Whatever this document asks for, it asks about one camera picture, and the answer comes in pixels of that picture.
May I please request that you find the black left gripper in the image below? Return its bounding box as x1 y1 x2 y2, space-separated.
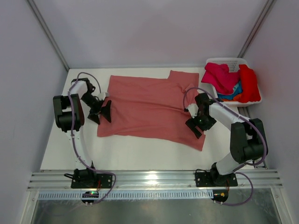
81 91 111 125

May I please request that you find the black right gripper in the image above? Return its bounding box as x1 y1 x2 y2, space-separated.
185 112 217 139

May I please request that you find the salmon pink t shirt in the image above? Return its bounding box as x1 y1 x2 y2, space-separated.
97 70 205 151

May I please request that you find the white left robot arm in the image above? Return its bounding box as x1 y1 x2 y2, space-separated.
53 78 112 189

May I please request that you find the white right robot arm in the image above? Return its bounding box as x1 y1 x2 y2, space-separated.
183 93 268 186

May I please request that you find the orange garment in basket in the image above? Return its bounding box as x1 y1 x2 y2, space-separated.
219 93 242 102

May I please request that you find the blue garment in basket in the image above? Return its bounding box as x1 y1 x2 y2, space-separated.
217 81 242 97

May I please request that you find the magenta t shirt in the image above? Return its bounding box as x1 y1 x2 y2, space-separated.
201 63 240 95

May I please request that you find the red t shirt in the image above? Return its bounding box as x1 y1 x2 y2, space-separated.
238 64 261 103

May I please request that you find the right black controller board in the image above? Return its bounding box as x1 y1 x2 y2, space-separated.
212 189 228 203

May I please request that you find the black controller board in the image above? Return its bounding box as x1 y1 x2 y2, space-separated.
212 189 228 203
81 191 99 204

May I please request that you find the white perforated plastic basket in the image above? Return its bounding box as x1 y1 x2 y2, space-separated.
201 57 262 107

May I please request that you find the left black controller board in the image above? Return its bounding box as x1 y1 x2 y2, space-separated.
81 191 99 204

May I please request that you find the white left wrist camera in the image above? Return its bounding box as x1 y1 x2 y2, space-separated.
97 92 110 101

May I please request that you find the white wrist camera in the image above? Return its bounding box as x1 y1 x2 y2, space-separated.
187 104 199 118
97 92 110 101

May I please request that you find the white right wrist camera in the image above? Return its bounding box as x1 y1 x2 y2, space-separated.
187 104 199 118

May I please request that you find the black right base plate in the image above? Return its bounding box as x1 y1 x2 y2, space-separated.
194 170 238 187

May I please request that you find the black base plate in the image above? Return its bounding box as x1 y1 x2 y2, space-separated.
194 170 238 187
71 174 113 189

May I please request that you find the right side aluminium rail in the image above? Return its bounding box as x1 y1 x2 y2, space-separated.
238 106 268 168

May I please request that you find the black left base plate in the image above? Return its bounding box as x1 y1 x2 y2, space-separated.
71 174 113 189

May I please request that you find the aluminium mounting rail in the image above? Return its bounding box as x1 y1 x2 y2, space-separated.
28 169 283 191

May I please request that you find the slotted grey cable duct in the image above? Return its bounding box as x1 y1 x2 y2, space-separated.
37 189 213 200

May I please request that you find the left aluminium corner post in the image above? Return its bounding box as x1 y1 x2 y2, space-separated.
25 0 70 71

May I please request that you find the aluminium corner post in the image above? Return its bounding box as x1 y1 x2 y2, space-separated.
25 0 70 71
237 0 277 58

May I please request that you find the right aluminium corner post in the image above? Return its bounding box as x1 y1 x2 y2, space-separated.
237 0 277 58

